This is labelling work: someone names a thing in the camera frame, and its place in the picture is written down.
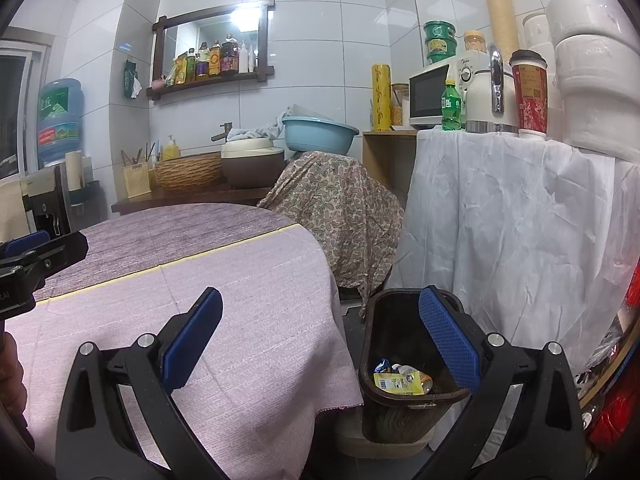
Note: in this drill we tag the brown and cream pot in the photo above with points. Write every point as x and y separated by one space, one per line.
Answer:
252 167

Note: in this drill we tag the glass jar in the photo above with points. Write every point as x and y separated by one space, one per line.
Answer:
400 105

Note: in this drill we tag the grey tablecloth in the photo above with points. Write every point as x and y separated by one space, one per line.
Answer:
175 235

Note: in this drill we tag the person's left hand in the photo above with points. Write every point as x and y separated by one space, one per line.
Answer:
12 380

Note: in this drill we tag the blue water jug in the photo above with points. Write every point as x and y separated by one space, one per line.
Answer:
60 120

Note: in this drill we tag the stack of beige paper cups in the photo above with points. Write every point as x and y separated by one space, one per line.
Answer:
500 10

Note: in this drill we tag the small pink cup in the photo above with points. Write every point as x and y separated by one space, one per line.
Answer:
159 82

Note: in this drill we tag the white cloth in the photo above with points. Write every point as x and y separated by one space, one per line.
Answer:
500 220

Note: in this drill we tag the grey towel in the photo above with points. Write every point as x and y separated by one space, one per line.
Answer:
255 132

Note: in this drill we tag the yellow soap dispenser bottle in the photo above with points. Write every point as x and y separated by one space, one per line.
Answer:
171 150

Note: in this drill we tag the floral cloth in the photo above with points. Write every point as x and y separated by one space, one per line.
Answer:
340 200

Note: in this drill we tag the wooden cabinet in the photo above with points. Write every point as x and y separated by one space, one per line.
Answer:
387 160

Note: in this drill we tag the yellow patterned roll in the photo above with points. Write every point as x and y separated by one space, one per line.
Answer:
380 100

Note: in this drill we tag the orange jar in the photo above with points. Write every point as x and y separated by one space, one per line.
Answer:
475 41

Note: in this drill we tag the red paper cup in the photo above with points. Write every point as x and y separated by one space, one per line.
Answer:
531 95

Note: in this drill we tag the stack of white cups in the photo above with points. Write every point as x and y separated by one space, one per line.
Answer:
539 35

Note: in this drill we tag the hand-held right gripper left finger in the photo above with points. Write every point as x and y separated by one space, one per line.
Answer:
192 340

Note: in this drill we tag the green soda bottle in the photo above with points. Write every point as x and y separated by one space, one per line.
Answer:
451 110

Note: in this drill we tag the window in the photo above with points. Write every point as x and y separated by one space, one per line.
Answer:
12 110

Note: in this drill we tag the wicker basket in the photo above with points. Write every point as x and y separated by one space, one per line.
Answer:
187 172

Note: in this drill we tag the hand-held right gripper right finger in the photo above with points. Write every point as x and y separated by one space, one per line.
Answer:
447 335

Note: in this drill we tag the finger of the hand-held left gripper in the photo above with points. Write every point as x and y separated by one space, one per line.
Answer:
27 242
62 252

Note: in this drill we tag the row of bottles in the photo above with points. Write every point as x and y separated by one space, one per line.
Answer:
210 62

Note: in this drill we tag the yellow snack packet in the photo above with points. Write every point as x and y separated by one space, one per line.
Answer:
400 382

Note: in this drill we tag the dark brown trash bin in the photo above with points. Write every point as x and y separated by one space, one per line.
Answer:
395 325

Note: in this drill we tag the red plastic bag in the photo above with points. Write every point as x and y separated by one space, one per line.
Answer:
617 410

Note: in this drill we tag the stack of white foam bowls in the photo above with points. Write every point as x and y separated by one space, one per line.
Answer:
595 70

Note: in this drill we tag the green tissue packet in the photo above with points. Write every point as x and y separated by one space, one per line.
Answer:
131 80

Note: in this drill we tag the stack of green noodle bowls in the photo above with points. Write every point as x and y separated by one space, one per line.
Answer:
440 40

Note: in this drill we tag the light blue basin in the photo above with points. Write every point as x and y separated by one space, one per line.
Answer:
317 135

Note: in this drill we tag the yellow chopstick holder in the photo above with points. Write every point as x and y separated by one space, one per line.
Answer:
136 180

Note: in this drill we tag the white electric kettle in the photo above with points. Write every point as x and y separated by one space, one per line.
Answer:
482 100

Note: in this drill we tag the white microwave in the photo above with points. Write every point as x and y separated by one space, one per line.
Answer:
427 100

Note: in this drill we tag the pink tablecloth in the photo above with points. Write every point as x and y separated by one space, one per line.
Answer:
225 320

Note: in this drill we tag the metal faucet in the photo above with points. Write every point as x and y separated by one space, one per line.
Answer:
222 132

